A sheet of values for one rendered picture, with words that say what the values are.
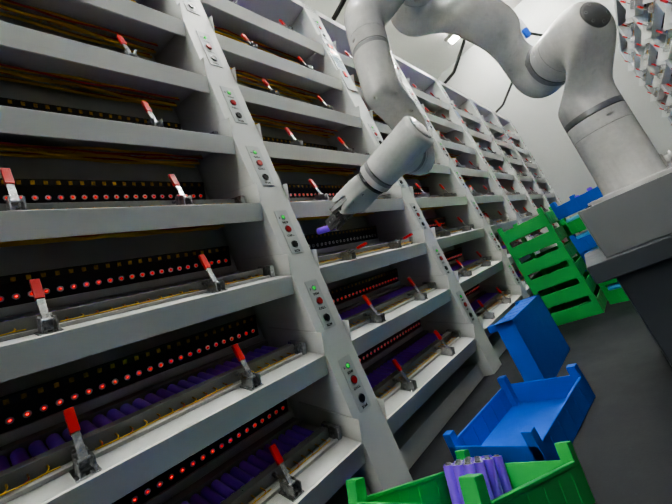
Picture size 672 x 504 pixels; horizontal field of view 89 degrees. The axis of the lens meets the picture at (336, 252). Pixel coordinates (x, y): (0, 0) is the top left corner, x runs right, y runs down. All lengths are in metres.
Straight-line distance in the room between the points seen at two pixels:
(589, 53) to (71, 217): 1.06
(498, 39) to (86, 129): 0.92
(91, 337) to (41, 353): 0.06
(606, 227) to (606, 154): 0.17
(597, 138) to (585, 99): 0.09
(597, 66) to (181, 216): 0.95
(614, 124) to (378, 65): 0.53
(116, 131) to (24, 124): 0.14
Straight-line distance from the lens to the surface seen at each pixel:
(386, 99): 0.85
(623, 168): 0.99
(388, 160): 0.78
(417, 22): 1.09
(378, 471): 0.87
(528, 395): 1.09
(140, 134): 0.87
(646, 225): 0.91
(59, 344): 0.63
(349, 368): 0.85
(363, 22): 0.94
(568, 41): 1.00
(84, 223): 0.72
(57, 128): 0.82
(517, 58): 1.09
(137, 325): 0.66
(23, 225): 0.70
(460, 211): 2.07
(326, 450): 0.84
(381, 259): 1.11
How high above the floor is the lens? 0.38
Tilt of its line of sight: 11 degrees up
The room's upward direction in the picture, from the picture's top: 25 degrees counter-clockwise
